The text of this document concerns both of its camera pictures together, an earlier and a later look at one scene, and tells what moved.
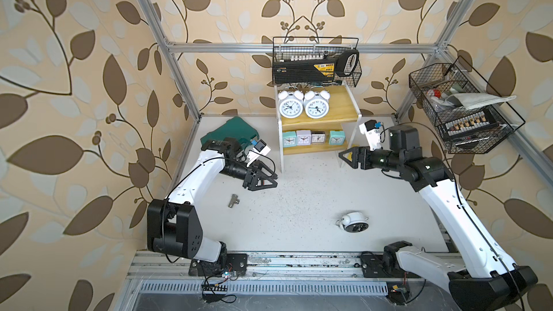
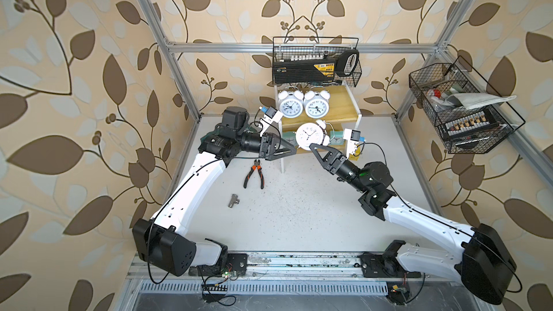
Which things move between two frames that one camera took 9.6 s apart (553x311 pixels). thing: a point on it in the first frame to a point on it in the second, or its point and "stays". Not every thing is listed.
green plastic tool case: x=235 y=127 stays
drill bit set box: x=483 y=120 stays
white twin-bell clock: x=353 y=222 to x=309 y=133
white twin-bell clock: x=316 y=103 stays
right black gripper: x=364 y=150 to x=335 y=162
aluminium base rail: x=390 y=273 stays
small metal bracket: x=233 y=200 stays
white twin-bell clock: x=290 y=103 stays
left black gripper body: x=250 y=178 to x=265 y=150
